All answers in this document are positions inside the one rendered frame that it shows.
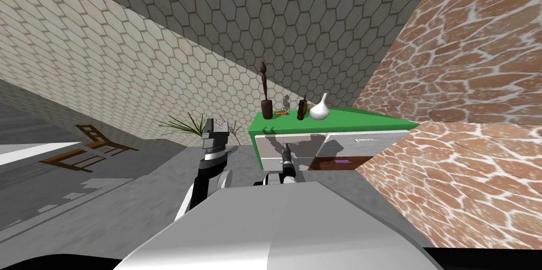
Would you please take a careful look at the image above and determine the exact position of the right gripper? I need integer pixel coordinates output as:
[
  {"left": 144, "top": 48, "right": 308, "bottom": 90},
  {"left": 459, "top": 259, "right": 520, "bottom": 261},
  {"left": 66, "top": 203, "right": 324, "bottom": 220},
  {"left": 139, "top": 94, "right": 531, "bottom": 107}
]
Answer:
[{"left": 282, "top": 142, "right": 295, "bottom": 165}]

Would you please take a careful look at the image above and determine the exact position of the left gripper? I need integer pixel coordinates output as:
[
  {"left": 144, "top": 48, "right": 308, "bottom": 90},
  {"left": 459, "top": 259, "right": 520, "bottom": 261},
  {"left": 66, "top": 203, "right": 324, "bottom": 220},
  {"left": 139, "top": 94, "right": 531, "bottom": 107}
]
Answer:
[{"left": 202, "top": 117, "right": 230, "bottom": 155}]

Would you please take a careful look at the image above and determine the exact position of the grey square drawer front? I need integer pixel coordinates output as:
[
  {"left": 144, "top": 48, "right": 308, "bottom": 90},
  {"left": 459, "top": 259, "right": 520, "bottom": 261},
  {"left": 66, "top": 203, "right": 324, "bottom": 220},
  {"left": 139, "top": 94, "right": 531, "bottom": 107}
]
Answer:
[{"left": 255, "top": 133, "right": 328, "bottom": 172}]

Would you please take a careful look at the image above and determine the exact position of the green spiky plant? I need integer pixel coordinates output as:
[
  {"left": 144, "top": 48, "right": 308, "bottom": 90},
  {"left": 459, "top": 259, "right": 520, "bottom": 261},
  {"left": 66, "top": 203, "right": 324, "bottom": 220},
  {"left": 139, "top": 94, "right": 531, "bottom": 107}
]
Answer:
[{"left": 156, "top": 111, "right": 245, "bottom": 139}]

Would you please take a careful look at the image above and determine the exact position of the dark brown bottle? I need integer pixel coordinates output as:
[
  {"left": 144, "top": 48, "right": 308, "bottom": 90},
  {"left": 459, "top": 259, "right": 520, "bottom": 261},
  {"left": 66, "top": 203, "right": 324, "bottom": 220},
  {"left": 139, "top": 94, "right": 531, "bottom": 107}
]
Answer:
[{"left": 296, "top": 95, "right": 309, "bottom": 121}]

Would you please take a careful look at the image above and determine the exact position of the tall dark brown sculpture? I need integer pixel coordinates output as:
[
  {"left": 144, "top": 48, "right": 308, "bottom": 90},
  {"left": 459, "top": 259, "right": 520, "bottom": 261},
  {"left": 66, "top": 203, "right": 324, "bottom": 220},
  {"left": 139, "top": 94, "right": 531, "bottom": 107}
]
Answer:
[{"left": 259, "top": 60, "right": 274, "bottom": 120}]

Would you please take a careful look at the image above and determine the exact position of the white vase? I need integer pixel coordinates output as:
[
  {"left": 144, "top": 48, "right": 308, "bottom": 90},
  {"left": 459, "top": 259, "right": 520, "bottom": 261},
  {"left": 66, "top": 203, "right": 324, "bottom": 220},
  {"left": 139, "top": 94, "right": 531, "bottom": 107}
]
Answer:
[{"left": 309, "top": 92, "right": 330, "bottom": 120}]

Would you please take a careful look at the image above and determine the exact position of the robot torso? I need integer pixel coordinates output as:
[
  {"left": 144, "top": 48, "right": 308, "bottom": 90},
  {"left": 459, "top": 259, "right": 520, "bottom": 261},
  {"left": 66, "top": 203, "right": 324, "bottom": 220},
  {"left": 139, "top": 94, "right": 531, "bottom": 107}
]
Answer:
[{"left": 112, "top": 178, "right": 445, "bottom": 270}]

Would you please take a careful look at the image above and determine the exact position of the green topped cabinet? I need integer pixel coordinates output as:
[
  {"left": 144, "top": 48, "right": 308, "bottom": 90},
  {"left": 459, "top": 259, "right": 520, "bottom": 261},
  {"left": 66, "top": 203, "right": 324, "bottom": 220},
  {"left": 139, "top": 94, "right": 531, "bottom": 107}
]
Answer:
[{"left": 247, "top": 106, "right": 421, "bottom": 174}]

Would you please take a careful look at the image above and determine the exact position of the grey wide drawer front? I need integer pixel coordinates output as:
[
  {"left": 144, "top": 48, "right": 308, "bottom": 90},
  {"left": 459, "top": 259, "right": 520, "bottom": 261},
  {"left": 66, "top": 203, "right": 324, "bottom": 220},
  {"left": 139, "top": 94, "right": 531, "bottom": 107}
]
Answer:
[{"left": 315, "top": 130, "right": 411, "bottom": 159}]

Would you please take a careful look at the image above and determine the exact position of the brown wooden chair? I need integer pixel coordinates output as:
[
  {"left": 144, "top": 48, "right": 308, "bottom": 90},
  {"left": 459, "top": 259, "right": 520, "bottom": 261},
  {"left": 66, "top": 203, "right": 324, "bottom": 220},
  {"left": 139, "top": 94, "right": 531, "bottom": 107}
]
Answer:
[{"left": 39, "top": 123, "right": 140, "bottom": 174}]

